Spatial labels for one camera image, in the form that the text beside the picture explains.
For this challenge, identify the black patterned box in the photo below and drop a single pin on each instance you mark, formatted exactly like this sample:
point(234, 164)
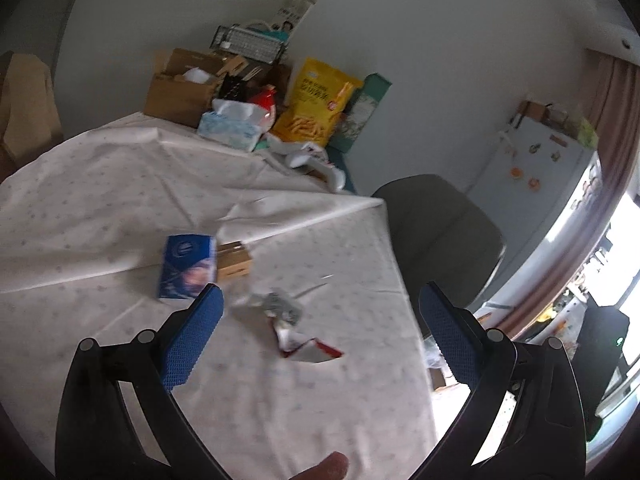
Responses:
point(232, 87)

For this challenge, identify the white dotted tablecloth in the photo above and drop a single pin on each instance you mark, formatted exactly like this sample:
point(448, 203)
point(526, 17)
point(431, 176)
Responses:
point(125, 200)

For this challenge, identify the red bottle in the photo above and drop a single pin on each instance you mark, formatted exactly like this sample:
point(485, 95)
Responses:
point(265, 100)

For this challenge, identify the grey chair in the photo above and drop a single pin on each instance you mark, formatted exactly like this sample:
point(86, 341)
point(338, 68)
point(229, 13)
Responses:
point(440, 230)

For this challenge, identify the green packet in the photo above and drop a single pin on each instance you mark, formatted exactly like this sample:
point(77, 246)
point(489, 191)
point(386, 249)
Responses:
point(587, 132)

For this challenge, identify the tall green box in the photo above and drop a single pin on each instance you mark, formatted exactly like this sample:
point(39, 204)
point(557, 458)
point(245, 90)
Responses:
point(370, 100)

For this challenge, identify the red and white wrapper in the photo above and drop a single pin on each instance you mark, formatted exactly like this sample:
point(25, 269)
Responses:
point(310, 350)

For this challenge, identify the blue carton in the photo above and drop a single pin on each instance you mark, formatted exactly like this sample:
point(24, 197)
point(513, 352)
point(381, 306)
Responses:
point(187, 267)

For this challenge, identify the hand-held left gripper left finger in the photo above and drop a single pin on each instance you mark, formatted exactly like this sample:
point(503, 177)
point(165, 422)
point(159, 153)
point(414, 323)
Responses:
point(192, 340)

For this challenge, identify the small brown cardboard box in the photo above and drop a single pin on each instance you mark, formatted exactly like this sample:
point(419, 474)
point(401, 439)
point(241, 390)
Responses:
point(235, 262)

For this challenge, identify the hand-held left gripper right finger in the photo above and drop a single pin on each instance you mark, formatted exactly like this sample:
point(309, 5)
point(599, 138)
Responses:
point(450, 345)

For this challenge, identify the grey wrapper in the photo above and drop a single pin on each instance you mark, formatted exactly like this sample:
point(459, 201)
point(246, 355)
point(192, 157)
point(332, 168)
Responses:
point(282, 307)

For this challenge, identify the printed white paper bag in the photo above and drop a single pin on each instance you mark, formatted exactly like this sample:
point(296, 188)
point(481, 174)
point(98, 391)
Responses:
point(300, 5)

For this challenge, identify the white game controller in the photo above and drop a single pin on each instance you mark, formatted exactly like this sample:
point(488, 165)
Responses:
point(327, 170)

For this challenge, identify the person's left hand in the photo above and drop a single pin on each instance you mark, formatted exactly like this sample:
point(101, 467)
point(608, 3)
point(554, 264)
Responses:
point(320, 467)

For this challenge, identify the brown box on refrigerator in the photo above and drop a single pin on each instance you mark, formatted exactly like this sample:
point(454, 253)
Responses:
point(532, 111)

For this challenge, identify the white refrigerator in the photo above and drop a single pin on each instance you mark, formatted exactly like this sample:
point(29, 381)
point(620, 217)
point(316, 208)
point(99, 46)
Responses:
point(540, 200)

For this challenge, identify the yellow snack bag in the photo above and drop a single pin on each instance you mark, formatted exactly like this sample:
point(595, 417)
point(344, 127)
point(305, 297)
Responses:
point(312, 105)

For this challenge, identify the open cardboard box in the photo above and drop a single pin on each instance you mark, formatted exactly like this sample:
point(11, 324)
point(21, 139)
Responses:
point(175, 95)

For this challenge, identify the blue tissue box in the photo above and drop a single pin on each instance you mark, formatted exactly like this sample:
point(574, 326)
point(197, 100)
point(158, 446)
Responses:
point(227, 127)

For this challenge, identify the pink curtain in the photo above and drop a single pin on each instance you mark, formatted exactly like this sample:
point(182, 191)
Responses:
point(615, 110)

